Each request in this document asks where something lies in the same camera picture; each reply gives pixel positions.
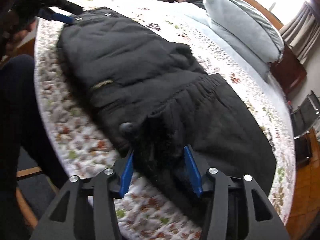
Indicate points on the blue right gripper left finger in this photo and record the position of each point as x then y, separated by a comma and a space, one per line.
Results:
125, 173

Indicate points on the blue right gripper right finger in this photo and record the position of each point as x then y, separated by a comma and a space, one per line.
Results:
192, 171

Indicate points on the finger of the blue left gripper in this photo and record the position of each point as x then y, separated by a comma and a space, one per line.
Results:
50, 15

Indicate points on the black padded pants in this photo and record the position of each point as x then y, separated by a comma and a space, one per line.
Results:
152, 95

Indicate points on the white floral quilt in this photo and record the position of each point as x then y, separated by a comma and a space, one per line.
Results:
144, 213

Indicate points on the black metal chair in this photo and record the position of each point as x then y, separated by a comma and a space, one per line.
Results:
305, 116

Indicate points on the dark red wooden headboard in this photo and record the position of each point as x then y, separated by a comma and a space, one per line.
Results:
288, 71

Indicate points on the light blue folded duvet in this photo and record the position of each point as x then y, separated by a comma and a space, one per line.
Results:
248, 25

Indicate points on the light blue bed sheet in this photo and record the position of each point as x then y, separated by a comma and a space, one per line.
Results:
268, 83

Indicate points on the beige curtain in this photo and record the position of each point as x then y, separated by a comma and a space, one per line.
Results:
301, 33

